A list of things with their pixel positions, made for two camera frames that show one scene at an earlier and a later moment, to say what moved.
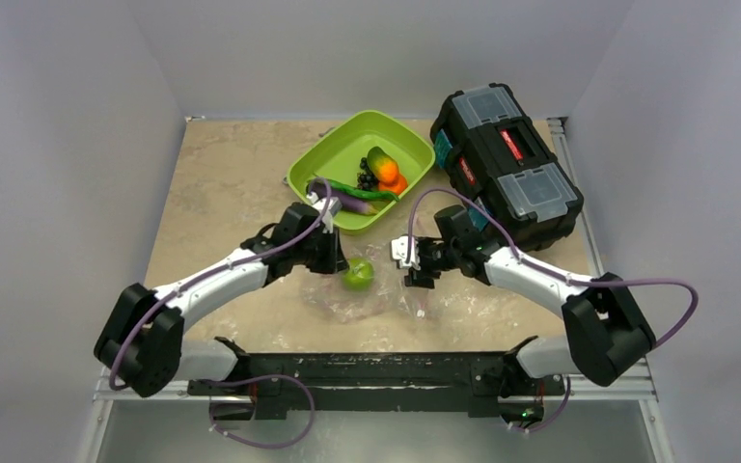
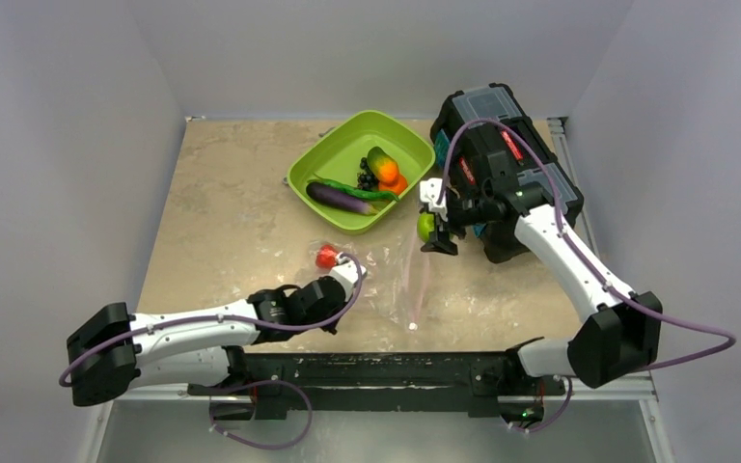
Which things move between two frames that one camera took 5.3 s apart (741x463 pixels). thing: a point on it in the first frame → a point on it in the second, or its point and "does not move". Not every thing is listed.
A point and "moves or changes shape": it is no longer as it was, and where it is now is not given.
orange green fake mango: x=383 y=167 does not move
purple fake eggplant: x=344 y=201 does not move
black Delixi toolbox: x=486 y=145 does not move
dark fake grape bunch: x=367 y=179 does not move
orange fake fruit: x=397 y=187 does not move
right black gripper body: x=423 y=263 → x=449 y=226
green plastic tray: x=338 y=156 does not move
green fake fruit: x=360 y=275 moves or changes shape
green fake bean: x=362 y=192 does not move
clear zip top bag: x=372 y=290 moves or changes shape
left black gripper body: x=318 y=253 → x=331 y=315
